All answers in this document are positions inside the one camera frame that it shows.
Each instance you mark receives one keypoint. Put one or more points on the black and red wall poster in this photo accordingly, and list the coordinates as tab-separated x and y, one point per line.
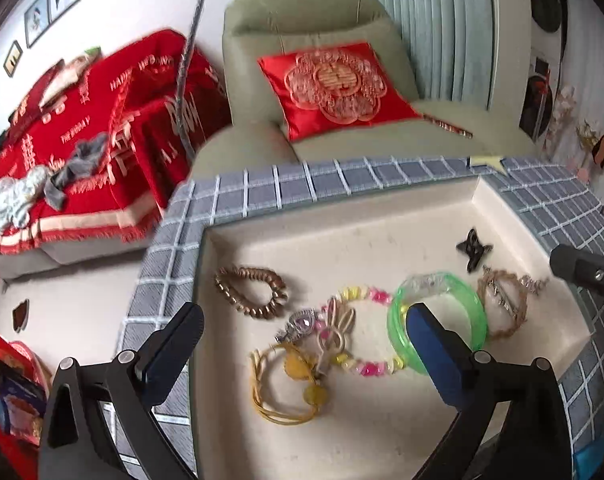
535	100

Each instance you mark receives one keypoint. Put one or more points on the yellow star sticker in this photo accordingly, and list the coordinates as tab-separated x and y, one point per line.
486	162

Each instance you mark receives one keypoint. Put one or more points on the white cloth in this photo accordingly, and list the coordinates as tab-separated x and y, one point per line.
9	200

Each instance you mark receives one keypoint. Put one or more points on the red printed box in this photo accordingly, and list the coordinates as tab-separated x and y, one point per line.
7	410

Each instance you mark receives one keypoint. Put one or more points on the red tasselled stick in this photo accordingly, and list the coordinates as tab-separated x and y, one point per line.
449	126

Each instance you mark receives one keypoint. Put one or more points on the pink artificial flowers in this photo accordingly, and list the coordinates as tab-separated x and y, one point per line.
561	115

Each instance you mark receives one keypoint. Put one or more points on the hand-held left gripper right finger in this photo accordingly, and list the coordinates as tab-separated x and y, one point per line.
431	355

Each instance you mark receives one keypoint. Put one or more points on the grey checked tray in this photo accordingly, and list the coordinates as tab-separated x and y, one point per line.
232	200

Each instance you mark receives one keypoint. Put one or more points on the black hair claw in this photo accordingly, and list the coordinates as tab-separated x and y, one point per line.
472	251

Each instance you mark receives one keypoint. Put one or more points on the green sofa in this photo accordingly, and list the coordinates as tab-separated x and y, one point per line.
72	255

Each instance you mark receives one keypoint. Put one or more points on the green translucent bangle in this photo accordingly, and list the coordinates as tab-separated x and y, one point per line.
451	285

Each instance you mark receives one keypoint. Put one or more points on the light blue curtain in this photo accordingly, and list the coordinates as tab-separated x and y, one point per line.
441	30

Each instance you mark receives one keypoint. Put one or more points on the red printed blanket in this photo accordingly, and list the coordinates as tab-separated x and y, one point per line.
132	110

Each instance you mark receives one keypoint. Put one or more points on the white printed cushion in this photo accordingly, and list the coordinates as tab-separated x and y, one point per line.
69	72

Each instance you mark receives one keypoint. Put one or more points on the grey cloth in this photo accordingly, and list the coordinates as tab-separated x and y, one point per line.
77	165

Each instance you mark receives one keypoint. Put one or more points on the dark red heart ornament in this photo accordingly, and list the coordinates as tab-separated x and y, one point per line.
21	315

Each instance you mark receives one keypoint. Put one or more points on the red embroidered cushion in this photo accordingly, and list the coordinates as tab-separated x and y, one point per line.
332	85

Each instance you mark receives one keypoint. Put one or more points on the purple crystal hair clip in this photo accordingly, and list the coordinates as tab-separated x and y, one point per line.
299	324

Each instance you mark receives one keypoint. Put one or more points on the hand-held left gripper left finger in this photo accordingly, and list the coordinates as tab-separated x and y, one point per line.
164	360

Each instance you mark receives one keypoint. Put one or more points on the gold wall ornament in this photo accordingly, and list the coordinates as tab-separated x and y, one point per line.
599	145

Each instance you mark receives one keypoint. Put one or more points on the green armchair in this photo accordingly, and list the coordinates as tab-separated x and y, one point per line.
332	15

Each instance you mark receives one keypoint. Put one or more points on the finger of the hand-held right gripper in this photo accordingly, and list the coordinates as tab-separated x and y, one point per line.
589	272

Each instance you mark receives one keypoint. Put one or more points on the blue star sticker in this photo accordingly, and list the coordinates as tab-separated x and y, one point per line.
584	465

